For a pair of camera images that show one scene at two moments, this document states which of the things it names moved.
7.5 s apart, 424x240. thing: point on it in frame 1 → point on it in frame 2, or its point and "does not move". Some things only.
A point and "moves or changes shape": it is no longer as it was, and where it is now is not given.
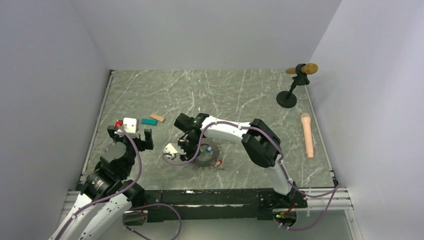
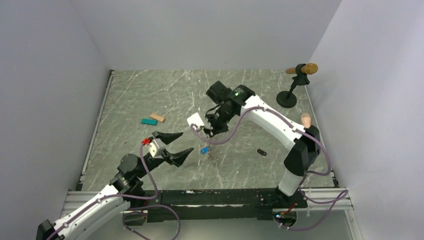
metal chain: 215,161 moves or changes shape
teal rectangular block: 149,121 does not move
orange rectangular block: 158,117 does not move
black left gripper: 143,144 → 177,159
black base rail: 211,205 does not move
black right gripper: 187,156 → 213,130
